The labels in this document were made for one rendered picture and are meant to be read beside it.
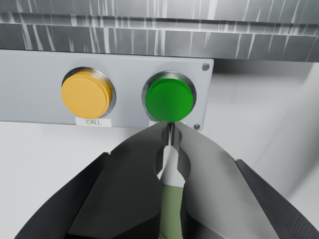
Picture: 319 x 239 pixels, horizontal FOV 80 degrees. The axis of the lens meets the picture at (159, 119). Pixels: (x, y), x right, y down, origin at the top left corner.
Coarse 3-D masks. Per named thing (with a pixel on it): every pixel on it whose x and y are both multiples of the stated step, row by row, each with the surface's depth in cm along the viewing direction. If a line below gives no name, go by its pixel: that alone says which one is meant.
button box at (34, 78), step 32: (0, 64) 16; (32, 64) 16; (64, 64) 16; (96, 64) 16; (128, 64) 16; (160, 64) 15; (192, 64) 15; (0, 96) 17; (32, 96) 17; (128, 96) 17; (192, 128) 18
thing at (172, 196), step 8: (168, 192) 34; (176, 192) 35; (168, 200) 33; (176, 200) 33; (168, 208) 31; (176, 208) 32; (168, 216) 30; (176, 216) 30; (160, 224) 29; (168, 224) 29; (176, 224) 29; (160, 232) 28; (168, 232) 28; (176, 232) 28
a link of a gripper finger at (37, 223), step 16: (96, 160) 8; (80, 176) 8; (96, 176) 8; (64, 192) 7; (80, 192) 7; (48, 208) 6; (64, 208) 6; (80, 208) 6; (32, 224) 6; (48, 224) 6; (64, 224) 6
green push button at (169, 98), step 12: (156, 84) 15; (168, 84) 15; (180, 84) 15; (156, 96) 16; (168, 96) 15; (180, 96) 15; (192, 96) 16; (156, 108) 16; (168, 108) 16; (180, 108) 16; (168, 120) 17
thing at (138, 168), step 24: (120, 144) 9; (144, 144) 10; (168, 144) 12; (120, 168) 8; (144, 168) 8; (96, 192) 7; (120, 192) 7; (144, 192) 7; (96, 216) 6; (120, 216) 6; (144, 216) 6
